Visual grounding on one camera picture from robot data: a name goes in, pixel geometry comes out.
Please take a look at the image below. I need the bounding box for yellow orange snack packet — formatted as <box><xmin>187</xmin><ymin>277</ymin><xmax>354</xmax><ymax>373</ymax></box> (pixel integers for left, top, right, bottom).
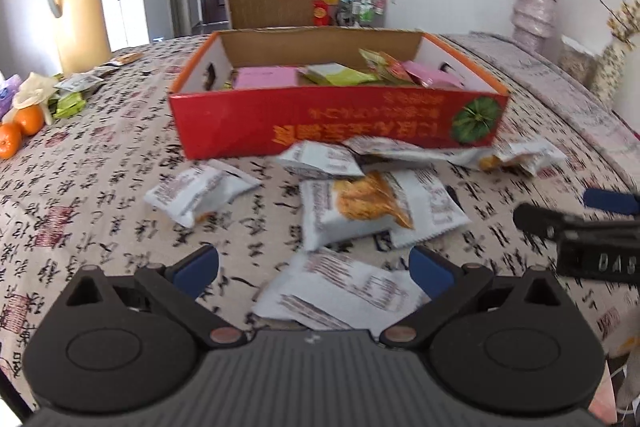
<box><xmin>378</xmin><ymin>52</ymin><xmax>418</xmax><ymax>85</ymax></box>

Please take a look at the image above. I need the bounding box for pile of white snack packets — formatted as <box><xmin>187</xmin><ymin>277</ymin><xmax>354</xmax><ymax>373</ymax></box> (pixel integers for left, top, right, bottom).
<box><xmin>145</xmin><ymin>137</ymin><xmax>568</xmax><ymax>330</ymax></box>

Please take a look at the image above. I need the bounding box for purple tissue pack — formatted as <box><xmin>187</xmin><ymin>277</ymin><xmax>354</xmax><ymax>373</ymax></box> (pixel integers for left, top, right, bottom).
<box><xmin>0</xmin><ymin>74</ymin><xmax>23</xmax><ymax>122</ymax></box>

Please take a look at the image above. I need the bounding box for lime green snack packet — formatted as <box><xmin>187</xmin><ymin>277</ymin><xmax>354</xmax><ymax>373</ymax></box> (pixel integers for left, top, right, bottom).
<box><xmin>302</xmin><ymin>63</ymin><xmax>381</xmax><ymax>86</ymax></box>

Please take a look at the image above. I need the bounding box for yellow flower branch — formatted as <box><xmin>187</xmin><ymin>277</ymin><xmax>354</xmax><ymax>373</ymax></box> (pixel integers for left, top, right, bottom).
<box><xmin>570</xmin><ymin>0</ymin><xmax>640</xmax><ymax>48</ymax></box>

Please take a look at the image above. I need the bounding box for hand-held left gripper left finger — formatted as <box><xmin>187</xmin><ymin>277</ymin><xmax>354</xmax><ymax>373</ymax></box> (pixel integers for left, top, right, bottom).
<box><xmin>66</xmin><ymin>245</ymin><xmax>247</xmax><ymax>349</ymax></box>

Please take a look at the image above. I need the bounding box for pink ribbed vase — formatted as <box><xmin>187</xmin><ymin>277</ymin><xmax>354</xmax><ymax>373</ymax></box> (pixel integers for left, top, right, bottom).
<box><xmin>512</xmin><ymin>0</ymin><xmax>557</xmax><ymax>52</ymax></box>

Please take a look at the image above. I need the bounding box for glass jar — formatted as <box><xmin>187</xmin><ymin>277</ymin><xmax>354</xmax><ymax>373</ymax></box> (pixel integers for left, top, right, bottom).
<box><xmin>555</xmin><ymin>36</ymin><xmax>598</xmax><ymax>88</ymax></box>

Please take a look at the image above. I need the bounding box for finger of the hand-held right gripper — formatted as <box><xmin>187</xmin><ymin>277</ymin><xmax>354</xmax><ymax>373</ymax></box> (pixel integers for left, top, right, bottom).
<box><xmin>513</xmin><ymin>203</ymin><xmax>591</xmax><ymax>242</ymax></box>
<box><xmin>584</xmin><ymin>188</ymin><xmax>640</xmax><ymax>215</ymax></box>

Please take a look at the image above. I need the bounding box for yellow thermos jug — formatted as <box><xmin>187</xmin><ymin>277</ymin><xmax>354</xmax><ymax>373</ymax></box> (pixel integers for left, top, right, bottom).
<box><xmin>44</xmin><ymin>0</ymin><xmax>112</xmax><ymax>75</ymax></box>

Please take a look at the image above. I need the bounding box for pale patterned vase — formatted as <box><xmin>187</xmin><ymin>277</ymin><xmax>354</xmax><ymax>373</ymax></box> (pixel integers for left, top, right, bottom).
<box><xmin>597</xmin><ymin>42</ymin><xmax>631</xmax><ymax>108</ymax></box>

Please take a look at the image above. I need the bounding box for metal trolley rack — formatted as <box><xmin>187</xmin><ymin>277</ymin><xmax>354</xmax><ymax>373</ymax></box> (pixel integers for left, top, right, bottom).
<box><xmin>336</xmin><ymin>0</ymin><xmax>387</xmax><ymax>29</ymax></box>

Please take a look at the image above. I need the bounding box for red cardboard box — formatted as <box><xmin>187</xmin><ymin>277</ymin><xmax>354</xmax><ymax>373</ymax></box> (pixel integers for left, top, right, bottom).
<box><xmin>168</xmin><ymin>28</ymin><xmax>510</xmax><ymax>160</ymax></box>

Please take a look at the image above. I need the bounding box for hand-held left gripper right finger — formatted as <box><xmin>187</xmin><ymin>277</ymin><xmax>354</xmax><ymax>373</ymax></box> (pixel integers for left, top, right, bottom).
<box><xmin>379</xmin><ymin>245</ymin><xmax>571</xmax><ymax>349</ymax></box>

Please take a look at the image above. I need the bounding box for grey quilted blanket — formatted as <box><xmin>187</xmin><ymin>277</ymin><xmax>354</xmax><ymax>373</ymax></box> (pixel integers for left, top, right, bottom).
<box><xmin>445</xmin><ymin>32</ymin><xmax>640</xmax><ymax>168</ymax></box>

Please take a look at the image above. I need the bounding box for white label snack packet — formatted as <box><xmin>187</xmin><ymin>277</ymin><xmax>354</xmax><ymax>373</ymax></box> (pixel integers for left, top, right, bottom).
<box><xmin>54</xmin><ymin>74</ymin><xmax>103</xmax><ymax>94</ymax></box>

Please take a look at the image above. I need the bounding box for red gift bag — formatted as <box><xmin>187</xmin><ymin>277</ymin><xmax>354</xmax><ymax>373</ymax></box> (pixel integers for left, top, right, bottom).
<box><xmin>312</xmin><ymin>1</ymin><xmax>333</xmax><ymax>28</ymax></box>

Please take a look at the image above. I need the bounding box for pink snack packet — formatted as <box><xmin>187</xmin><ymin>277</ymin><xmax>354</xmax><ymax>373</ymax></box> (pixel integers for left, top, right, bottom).
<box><xmin>234</xmin><ymin>66</ymin><xmax>300</xmax><ymax>90</ymax></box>
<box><xmin>402</xmin><ymin>61</ymin><xmax>466</xmax><ymax>90</ymax></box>

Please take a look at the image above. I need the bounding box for cream fabric flower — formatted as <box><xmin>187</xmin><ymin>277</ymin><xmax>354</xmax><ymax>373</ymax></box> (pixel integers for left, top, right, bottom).
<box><xmin>12</xmin><ymin>73</ymin><xmax>58</xmax><ymax>125</ymax></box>

